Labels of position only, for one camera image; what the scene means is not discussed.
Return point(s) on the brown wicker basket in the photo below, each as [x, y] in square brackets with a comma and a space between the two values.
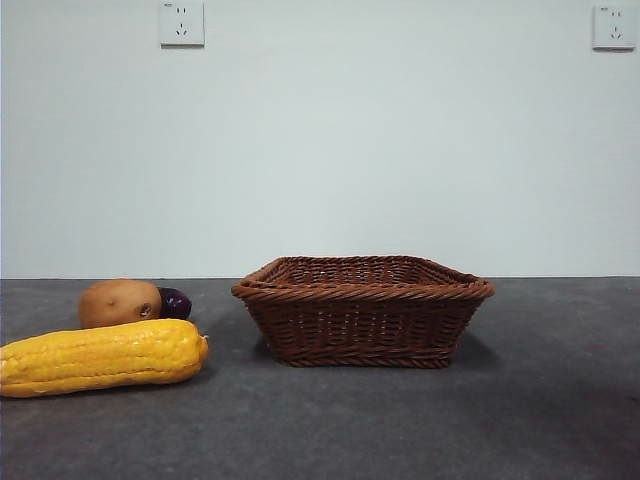
[360, 325]

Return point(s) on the purple eggplant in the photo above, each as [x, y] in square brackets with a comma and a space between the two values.
[176, 303]

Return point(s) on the brown potato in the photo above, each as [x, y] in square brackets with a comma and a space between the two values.
[115, 302]

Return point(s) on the yellow corn cob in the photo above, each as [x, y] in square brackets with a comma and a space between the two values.
[100, 357]

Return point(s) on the white wall socket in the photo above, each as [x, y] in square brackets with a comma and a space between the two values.
[610, 27]
[182, 25]

